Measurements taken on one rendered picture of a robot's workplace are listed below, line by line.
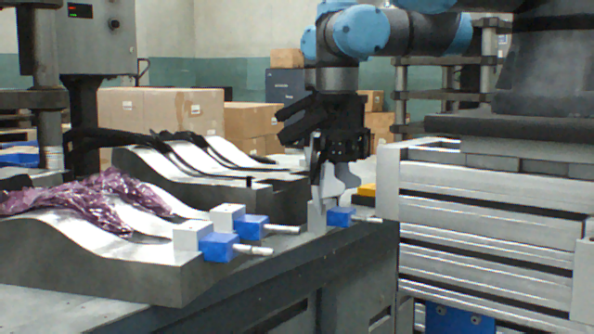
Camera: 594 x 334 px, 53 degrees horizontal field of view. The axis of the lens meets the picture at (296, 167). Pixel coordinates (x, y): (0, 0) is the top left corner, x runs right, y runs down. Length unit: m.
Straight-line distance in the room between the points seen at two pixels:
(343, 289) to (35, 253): 0.66
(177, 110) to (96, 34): 3.13
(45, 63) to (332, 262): 0.87
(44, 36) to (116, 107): 3.84
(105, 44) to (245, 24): 7.83
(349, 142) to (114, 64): 1.03
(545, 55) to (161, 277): 0.50
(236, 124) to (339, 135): 4.75
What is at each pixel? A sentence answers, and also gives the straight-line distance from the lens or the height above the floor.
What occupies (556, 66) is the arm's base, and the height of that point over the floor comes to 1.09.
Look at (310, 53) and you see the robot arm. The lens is 1.39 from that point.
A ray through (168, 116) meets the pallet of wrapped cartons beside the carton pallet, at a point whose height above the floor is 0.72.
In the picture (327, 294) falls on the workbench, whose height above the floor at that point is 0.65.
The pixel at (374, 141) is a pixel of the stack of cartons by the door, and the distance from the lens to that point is 7.96.
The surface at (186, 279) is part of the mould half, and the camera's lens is 0.76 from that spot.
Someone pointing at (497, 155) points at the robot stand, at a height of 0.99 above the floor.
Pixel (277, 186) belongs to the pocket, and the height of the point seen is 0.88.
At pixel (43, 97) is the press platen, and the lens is 1.60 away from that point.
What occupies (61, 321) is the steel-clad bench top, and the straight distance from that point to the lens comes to 0.76.
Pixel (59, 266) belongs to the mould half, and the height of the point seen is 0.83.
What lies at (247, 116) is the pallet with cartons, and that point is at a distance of 5.75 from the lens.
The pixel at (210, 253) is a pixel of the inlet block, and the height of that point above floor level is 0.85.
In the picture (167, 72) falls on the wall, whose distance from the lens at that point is 9.95.
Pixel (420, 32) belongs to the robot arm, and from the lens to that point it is 0.96.
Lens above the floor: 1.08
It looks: 9 degrees down
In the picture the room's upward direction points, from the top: straight up
